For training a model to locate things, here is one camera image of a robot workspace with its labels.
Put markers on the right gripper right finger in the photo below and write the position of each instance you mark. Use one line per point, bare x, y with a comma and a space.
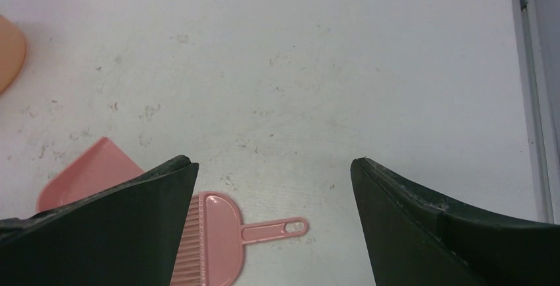
418, 236

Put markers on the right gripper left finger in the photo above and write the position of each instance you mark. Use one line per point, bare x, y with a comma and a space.
128, 234

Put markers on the pink plastic dustpan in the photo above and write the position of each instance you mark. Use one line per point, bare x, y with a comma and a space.
101, 166

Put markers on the pink hand brush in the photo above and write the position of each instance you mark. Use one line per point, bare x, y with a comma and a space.
212, 246

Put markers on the orange plastic bucket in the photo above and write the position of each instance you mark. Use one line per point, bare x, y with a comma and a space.
13, 52

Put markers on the aluminium table edge rail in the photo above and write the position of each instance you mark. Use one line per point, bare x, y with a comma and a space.
542, 137

